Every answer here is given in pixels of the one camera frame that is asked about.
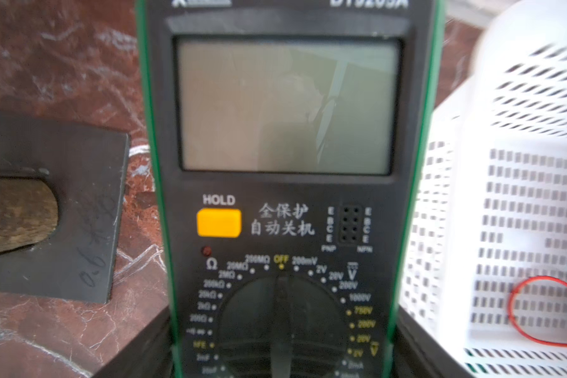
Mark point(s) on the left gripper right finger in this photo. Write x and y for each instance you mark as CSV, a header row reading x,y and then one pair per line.
x,y
417,355

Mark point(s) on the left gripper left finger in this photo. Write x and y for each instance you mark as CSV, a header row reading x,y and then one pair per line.
x,y
148,355

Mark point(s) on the small red multimeter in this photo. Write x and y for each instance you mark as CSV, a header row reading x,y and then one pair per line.
x,y
537,309

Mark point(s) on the dark green multimeter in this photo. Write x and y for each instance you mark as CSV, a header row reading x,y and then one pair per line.
x,y
286,140

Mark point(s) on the white plastic basket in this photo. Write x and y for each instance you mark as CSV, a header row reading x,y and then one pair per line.
x,y
491,208

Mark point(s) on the pink cherry blossom tree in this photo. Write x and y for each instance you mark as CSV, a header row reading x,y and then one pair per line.
x,y
28,212

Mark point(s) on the black metal tree base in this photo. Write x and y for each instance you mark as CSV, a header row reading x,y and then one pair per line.
x,y
85,167

